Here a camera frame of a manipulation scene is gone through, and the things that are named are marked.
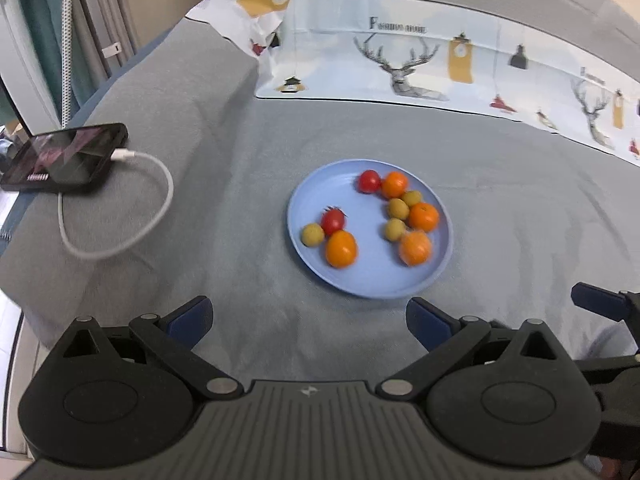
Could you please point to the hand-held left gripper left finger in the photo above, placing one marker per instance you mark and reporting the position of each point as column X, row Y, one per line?
column 192, row 321

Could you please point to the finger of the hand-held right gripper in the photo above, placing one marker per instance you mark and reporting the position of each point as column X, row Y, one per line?
column 597, row 299
column 615, row 370

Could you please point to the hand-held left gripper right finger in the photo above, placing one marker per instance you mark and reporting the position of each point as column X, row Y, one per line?
column 430, row 325

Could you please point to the blue plastic plate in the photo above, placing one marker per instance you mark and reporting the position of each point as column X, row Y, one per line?
column 370, row 275

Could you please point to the small tangerine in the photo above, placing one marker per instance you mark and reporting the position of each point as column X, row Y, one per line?
column 415, row 247
column 341, row 248
column 423, row 216
column 394, row 184

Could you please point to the green olive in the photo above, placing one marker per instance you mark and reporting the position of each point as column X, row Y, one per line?
column 312, row 234
column 412, row 198
column 398, row 208
column 395, row 229

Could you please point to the cherry tomato with stem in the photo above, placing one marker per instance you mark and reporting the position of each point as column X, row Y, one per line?
column 333, row 221

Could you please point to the red cherry tomato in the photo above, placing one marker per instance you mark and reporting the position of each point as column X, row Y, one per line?
column 369, row 180

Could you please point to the person's grey clothing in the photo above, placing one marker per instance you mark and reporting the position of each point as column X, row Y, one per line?
column 607, row 345

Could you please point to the black smartphone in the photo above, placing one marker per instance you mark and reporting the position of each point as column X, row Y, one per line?
column 65, row 157

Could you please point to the deer print pillow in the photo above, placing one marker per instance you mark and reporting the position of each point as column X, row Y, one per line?
column 350, row 60

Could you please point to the white curtain clip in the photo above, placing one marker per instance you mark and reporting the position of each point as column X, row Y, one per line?
column 111, row 49

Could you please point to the dotted white pole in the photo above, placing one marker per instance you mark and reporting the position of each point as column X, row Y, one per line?
column 66, row 35

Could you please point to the grey curtain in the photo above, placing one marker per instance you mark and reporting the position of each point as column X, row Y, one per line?
column 105, row 10

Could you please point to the green hanging cloth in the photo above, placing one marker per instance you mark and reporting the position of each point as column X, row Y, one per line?
column 45, row 10

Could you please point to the white door frame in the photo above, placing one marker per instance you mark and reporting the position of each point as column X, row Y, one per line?
column 25, row 60

